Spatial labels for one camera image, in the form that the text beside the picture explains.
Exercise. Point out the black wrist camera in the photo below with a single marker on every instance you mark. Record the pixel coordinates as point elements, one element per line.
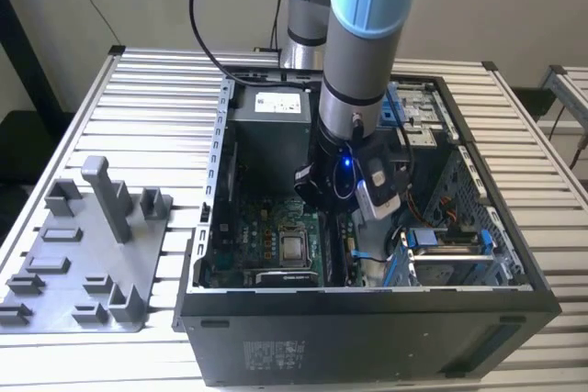
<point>305,178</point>

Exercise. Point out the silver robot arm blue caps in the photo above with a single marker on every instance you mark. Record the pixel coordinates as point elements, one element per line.
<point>358,66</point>

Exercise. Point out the black graphics card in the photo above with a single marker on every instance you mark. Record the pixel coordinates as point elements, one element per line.
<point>285,278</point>

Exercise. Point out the grey metal disk bay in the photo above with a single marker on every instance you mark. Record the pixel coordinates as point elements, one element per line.
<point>420,103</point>

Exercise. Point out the black table corner cap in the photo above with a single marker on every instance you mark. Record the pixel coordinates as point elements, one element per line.
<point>117,49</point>
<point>489,66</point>

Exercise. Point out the hard disk in blue carrier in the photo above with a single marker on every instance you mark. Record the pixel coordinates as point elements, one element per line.
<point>441,268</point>

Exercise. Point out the metal slat side table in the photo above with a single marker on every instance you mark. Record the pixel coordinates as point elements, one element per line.
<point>567,89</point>

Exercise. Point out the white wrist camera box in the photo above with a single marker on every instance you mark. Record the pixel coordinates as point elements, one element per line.
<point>381,204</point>

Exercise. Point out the dark green RAM stick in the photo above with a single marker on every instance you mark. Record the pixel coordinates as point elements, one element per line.
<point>329,249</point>
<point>344,249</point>

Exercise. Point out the grey power supply unit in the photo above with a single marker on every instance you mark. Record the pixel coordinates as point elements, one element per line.
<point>271,148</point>

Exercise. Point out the perforated metal disk cage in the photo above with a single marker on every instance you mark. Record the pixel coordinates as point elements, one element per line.
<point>464,181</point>

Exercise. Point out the green motherboard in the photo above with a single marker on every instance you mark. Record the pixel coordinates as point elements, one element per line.
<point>257,227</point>

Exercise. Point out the silver CPU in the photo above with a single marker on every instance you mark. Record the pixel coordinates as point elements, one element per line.
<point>294,249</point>

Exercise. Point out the black open PC case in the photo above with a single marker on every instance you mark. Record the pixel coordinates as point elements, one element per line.
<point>367,341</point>

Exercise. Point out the blue plastic drive bracket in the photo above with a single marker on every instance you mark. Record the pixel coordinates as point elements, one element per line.
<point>395,107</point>

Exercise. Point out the grey plastic parts rack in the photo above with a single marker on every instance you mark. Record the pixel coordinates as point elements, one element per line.
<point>92,249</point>

